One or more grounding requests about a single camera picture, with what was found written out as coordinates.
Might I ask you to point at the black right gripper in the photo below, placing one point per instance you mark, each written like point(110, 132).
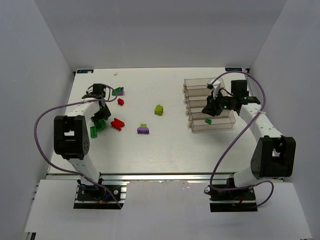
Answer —
point(214, 105)

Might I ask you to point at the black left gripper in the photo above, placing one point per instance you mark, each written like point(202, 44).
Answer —
point(101, 115)

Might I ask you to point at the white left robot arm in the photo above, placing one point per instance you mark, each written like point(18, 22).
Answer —
point(71, 137)

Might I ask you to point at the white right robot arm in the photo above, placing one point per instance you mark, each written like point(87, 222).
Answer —
point(274, 153)

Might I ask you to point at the red jagged lego pieces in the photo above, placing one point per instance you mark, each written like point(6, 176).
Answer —
point(117, 124)

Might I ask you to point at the small red lego brick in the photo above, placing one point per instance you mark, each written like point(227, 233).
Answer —
point(120, 102)

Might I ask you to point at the clear bin front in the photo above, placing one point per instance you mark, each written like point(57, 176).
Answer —
point(224, 121)

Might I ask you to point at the purple lego with lime top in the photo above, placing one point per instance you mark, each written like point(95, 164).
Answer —
point(143, 129)

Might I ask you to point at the lime green lego brick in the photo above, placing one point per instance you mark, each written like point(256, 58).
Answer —
point(159, 109)

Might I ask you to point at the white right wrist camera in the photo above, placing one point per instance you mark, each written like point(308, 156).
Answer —
point(94, 93)

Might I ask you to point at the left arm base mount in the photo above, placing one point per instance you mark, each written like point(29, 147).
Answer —
point(92, 197)

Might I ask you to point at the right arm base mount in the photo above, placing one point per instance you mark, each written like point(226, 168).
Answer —
point(231, 201)

